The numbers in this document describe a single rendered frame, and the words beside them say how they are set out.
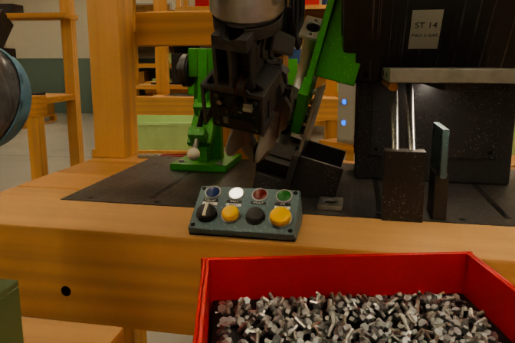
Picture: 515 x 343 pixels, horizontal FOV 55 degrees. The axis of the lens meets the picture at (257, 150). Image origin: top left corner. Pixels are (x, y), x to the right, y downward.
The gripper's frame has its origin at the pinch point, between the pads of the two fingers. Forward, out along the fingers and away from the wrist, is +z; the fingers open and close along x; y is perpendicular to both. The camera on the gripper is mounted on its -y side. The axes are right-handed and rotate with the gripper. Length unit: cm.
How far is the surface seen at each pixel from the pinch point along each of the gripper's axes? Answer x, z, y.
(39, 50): -809, 511, -714
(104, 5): -63, 12, -54
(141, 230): -14.7, 12.6, 8.6
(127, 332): -46, 92, -10
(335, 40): 3.1, -1.6, -29.2
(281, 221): 4.7, 8.2, 3.7
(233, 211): -2.2, 8.6, 4.0
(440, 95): 22.4, 13.0, -41.4
